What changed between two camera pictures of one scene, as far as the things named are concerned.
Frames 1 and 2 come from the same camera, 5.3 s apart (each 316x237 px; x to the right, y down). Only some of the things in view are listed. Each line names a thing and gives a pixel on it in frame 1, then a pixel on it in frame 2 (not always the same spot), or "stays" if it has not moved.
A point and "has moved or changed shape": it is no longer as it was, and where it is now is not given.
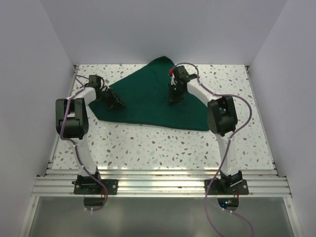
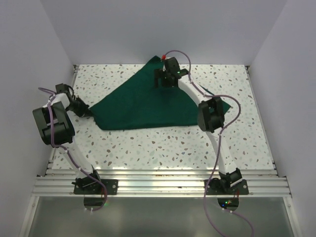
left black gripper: [118, 103] -> [85, 111]
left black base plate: [91, 187] stays
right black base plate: [241, 188] stays
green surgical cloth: [145, 93] has moved or changed shape
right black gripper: [174, 98] -> [160, 73]
